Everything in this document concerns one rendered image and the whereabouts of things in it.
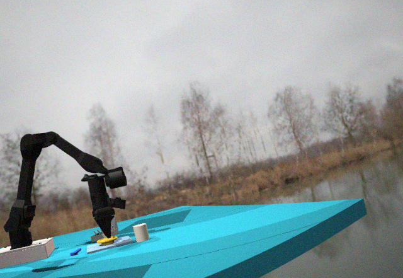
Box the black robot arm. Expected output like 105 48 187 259
4 131 127 250

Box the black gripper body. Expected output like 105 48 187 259
90 190 115 219

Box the yellow plate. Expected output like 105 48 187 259
97 236 118 245

